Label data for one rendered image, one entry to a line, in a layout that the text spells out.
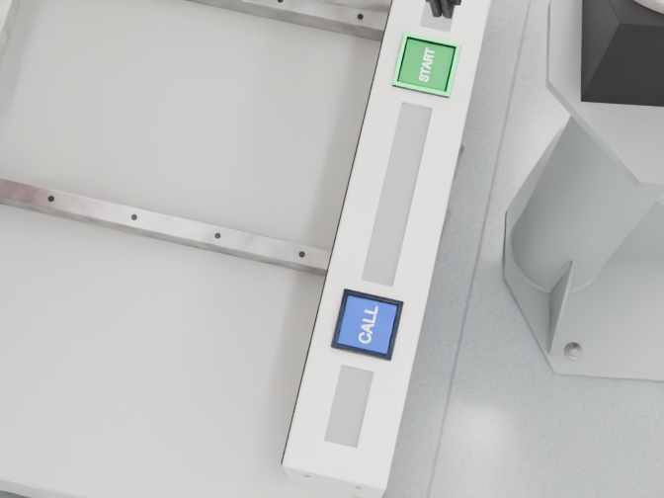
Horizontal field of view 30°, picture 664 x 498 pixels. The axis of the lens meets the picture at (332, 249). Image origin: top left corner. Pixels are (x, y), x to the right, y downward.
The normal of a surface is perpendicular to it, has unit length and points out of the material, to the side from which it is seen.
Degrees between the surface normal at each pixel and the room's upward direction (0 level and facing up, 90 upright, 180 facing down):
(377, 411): 0
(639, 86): 90
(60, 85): 0
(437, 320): 0
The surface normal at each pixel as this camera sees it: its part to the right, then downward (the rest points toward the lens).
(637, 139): 0.00, -0.27
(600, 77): -0.07, 0.96
